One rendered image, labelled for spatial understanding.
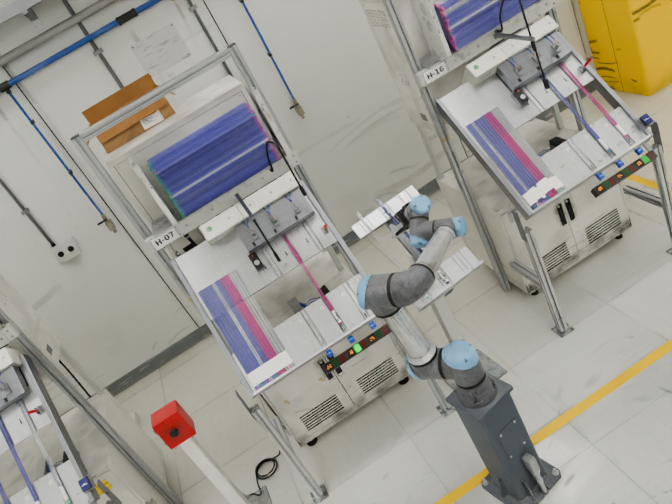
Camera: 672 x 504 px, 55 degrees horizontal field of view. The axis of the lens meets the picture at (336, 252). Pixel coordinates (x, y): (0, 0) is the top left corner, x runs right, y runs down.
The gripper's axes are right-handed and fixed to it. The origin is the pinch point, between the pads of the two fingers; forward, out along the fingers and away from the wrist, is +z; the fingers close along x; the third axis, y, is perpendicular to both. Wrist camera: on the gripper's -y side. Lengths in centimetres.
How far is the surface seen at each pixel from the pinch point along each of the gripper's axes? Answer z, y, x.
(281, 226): 13, 34, 41
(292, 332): 16, -7, 64
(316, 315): 15, -7, 51
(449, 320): 34, -44, -1
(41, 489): 27, 0, 185
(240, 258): 21, 34, 64
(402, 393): 77, -63, 31
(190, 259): 24, 47, 82
